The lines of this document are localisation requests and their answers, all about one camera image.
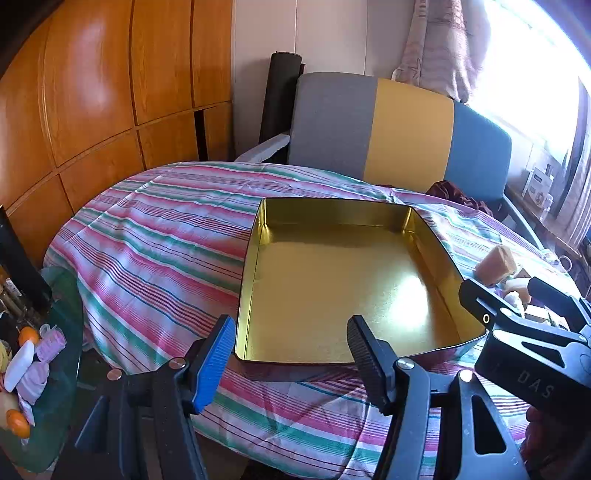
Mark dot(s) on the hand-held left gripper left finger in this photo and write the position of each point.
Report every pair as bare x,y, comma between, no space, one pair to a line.
214,364

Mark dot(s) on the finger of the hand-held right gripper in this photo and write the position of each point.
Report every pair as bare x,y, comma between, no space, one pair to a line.
482,307
558,300

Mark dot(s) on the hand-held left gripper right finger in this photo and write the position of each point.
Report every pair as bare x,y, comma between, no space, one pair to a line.
365,355

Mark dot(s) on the cream bread piece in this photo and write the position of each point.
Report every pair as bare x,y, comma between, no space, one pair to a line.
517,290

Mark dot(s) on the tan sponge block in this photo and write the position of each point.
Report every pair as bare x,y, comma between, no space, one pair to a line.
496,265

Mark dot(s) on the gold tin box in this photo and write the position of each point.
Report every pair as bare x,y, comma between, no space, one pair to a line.
332,286

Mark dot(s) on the person's right hand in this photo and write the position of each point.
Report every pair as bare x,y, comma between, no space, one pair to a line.
538,429

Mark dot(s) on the striped curtain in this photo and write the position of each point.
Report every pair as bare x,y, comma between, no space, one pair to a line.
579,194

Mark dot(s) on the white box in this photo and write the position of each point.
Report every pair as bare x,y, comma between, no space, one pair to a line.
538,182

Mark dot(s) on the dark red cloth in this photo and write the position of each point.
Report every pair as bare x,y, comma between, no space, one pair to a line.
450,190

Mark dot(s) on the striped tablecloth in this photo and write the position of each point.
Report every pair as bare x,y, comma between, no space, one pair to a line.
161,240

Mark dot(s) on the green glass side table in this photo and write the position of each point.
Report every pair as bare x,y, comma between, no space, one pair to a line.
60,415

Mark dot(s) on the pink ribbed item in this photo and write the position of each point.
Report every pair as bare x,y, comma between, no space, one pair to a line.
51,345

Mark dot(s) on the pink white cloth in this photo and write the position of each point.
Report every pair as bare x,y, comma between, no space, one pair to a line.
33,383

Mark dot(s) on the orange fruit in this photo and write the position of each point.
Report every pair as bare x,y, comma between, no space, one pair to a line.
18,423
28,336

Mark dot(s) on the grey yellow blue chair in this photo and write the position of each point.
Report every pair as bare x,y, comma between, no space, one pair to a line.
411,129

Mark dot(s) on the white oblong item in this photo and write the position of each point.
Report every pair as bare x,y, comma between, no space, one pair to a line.
19,367

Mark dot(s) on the pink patterned curtain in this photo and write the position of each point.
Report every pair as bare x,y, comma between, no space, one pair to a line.
438,41

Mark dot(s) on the black rolled mat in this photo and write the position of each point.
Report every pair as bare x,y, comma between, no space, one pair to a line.
279,92

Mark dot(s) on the wooden cabinet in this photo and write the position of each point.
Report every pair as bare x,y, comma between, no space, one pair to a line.
92,92

